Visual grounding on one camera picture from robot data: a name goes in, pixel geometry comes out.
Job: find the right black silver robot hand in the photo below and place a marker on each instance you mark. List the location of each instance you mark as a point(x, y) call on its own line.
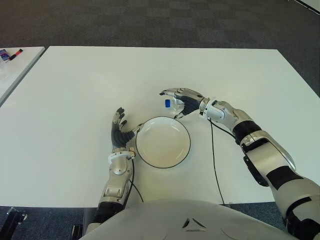
point(191, 100)

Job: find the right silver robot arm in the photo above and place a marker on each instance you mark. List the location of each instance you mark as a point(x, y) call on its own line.
point(262, 152)

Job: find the white side table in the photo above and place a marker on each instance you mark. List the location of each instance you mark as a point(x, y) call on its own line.
point(17, 75)

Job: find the white plate black rim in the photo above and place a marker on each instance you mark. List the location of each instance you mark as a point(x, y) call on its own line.
point(163, 142)

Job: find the grey robot torso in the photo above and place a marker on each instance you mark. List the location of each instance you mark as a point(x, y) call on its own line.
point(175, 220)

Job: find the black table foot caster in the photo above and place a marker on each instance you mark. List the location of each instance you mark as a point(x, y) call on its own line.
point(17, 216)

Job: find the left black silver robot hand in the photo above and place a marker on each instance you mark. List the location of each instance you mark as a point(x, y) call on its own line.
point(117, 136)

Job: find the small blue white pack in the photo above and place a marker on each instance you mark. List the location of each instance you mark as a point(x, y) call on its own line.
point(3, 55)

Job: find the red black marker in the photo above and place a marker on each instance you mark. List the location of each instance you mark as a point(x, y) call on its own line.
point(15, 54)

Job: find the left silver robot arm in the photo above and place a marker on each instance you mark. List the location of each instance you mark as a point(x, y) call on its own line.
point(117, 172)

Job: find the clear water bottle blue cap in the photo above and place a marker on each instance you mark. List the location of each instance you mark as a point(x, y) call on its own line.
point(168, 103)

